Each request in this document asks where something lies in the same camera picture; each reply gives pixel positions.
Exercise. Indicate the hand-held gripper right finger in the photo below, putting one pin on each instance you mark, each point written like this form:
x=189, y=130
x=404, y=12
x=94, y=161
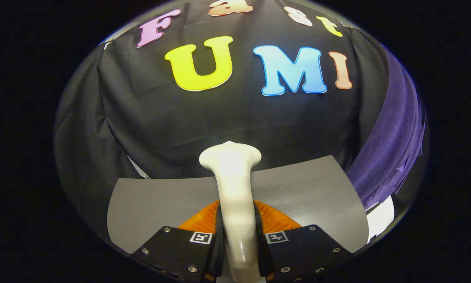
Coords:
x=261, y=257

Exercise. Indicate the grey cabinet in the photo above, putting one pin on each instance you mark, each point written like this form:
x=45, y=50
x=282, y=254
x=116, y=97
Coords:
x=298, y=196

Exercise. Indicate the white shirt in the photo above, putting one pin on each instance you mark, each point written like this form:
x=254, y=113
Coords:
x=381, y=216

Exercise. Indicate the white garment steamer head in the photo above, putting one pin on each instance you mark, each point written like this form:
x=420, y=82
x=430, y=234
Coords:
x=235, y=204

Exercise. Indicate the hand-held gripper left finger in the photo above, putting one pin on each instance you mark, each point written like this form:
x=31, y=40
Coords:
x=218, y=257

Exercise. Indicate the black backdrop cloth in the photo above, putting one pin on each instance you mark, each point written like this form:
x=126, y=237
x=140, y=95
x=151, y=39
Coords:
x=78, y=149
x=180, y=125

